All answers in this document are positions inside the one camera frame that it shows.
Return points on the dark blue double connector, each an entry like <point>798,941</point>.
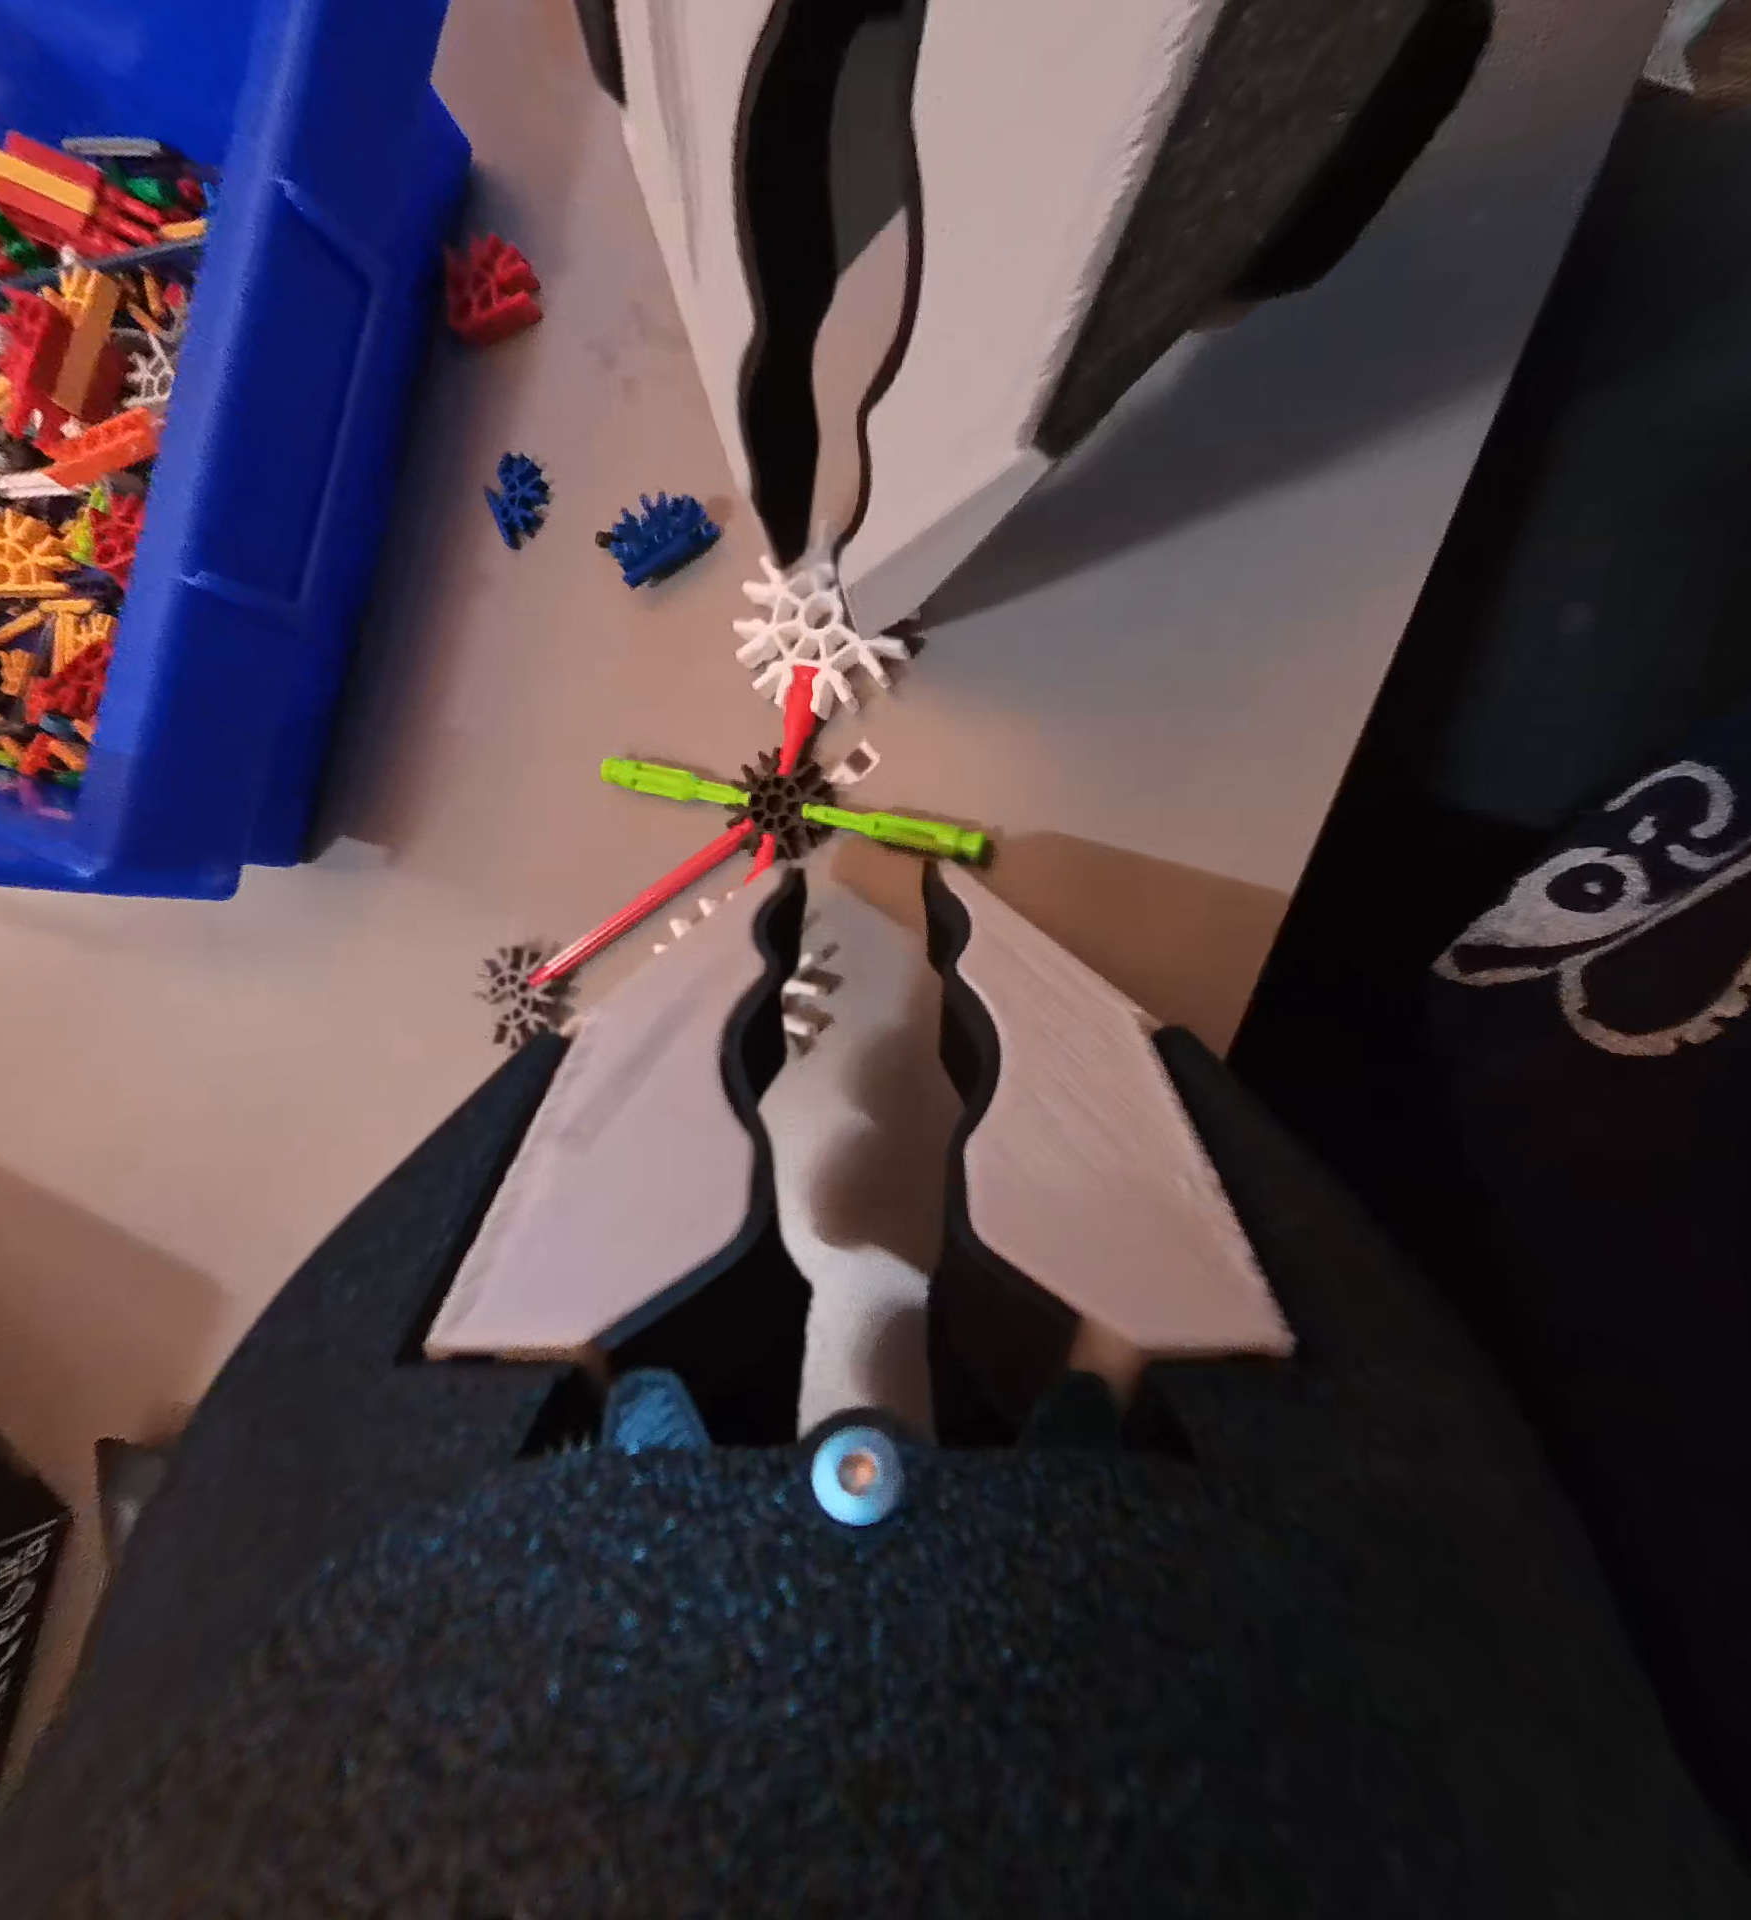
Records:
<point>660,541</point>

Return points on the small white plastic piece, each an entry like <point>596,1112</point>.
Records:
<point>854,767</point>

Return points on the black snowflake connector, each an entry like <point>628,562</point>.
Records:
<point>786,802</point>

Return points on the short red rod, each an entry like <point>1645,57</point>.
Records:
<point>804,720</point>
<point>764,855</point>

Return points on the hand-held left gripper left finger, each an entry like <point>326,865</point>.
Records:
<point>620,1171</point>

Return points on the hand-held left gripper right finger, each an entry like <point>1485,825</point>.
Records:
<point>1115,1185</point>

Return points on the blue plastic bin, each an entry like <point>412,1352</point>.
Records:
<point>304,451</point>

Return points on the dark grey snowflake connector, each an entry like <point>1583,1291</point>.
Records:
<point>522,993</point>

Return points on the long red rod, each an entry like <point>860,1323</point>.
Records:
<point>650,901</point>

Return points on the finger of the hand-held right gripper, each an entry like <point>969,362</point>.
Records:
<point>1025,225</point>
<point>680,181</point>

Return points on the pile of colourful construction pieces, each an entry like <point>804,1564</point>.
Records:
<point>34,451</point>

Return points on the blue snowflake connector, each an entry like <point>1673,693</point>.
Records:
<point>518,500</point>

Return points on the person's dark printed t-shirt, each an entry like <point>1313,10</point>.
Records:
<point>1565,1201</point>

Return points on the red fan-shaped connector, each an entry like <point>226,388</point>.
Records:
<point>492,289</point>

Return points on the lime green rod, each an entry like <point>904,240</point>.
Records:
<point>666,780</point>
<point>898,832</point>

